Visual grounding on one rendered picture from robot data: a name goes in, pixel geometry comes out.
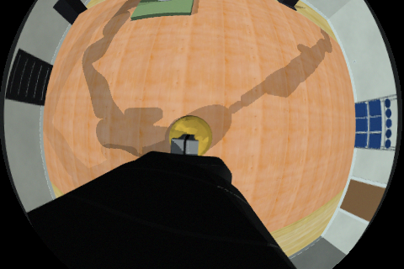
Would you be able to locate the brass dome bell body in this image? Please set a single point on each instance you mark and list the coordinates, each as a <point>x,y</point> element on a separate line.
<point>196,126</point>

